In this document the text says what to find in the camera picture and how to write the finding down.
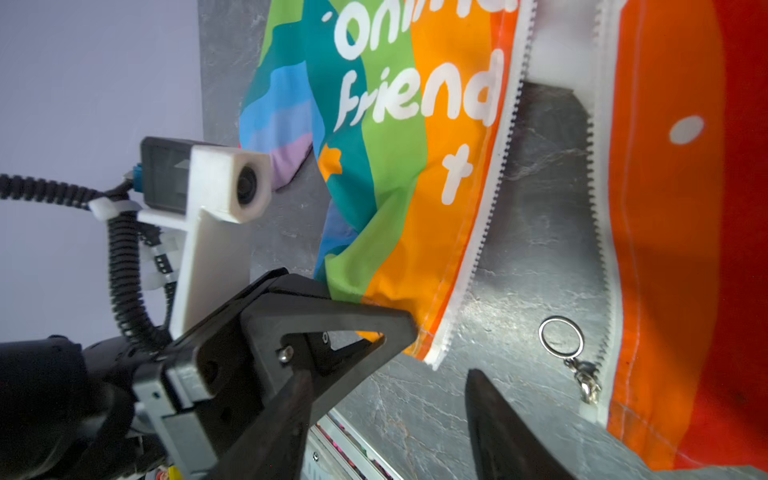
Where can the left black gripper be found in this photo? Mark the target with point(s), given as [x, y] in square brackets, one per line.
[201, 395]

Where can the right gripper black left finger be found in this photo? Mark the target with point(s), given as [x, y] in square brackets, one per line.
[273, 445]

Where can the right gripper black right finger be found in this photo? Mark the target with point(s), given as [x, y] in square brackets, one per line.
[503, 446]

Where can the colourful rainbow kids jacket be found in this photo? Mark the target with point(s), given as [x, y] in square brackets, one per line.
[409, 107]

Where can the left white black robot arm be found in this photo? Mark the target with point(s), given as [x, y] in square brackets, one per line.
[69, 412]

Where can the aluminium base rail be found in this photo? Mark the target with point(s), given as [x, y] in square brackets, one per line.
[335, 449]

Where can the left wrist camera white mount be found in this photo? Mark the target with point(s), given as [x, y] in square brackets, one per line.
[178, 243]

